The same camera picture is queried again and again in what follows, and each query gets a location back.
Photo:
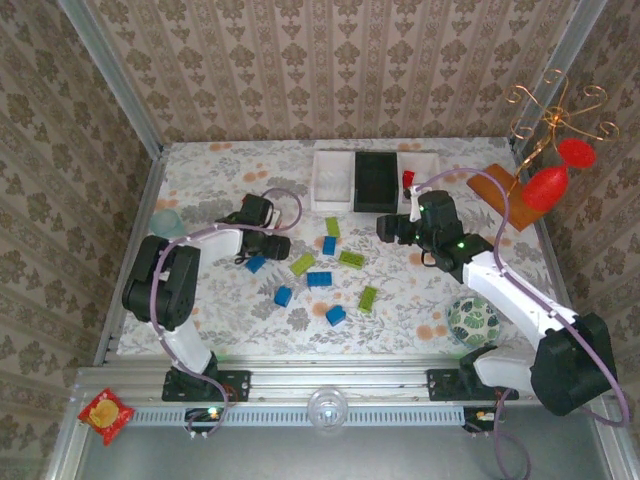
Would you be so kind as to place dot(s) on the aluminium side rail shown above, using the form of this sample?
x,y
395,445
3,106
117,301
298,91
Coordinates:
x,y
144,200
547,250

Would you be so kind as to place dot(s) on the translucent pale blue cup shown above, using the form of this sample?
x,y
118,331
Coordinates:
x,y
165,222

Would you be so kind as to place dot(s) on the leaf-patterned bowl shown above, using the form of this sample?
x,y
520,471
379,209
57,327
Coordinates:
x,y
472,320

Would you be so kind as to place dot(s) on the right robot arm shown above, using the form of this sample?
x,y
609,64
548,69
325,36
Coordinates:
x,y
515,295

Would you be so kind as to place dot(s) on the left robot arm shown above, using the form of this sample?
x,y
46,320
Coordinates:
x,y
160,285

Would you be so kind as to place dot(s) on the aluminium frame post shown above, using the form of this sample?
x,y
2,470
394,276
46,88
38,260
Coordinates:
x,y
115,75
564,40

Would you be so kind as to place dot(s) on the black plastic bin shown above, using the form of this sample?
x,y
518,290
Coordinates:
x,y
375,182

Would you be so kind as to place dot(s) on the white plastic bin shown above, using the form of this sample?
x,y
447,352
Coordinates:
x,y
330,180
430,167

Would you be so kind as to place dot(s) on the red ornaments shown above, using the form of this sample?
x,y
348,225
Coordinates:
x,y
545,189

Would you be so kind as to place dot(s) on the floral tablecloth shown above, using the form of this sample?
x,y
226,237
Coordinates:
x,y
400,300

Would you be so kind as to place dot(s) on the red lego brick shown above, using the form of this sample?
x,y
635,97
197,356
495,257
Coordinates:
x,y
409,178

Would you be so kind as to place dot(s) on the wooden board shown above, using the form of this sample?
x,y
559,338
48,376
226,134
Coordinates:
x,y
495,192

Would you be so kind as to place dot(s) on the black controller board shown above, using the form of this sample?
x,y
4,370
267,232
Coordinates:
x,y
200,415
480,416

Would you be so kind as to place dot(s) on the red snack packet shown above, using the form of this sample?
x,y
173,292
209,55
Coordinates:
x,y
105,415

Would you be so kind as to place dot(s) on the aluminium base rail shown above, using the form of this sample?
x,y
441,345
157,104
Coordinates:
x,y
325,375

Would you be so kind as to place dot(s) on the green lego brick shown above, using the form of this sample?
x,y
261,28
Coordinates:
x,y
368,299
332,226
351,258
302,263

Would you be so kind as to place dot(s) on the clear glass dome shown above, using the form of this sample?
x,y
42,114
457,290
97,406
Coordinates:
x,y
327,407

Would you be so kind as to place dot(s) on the blue lego brick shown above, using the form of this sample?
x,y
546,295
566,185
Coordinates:
x,y
283,296
255,263
318,279
329,245
335,315

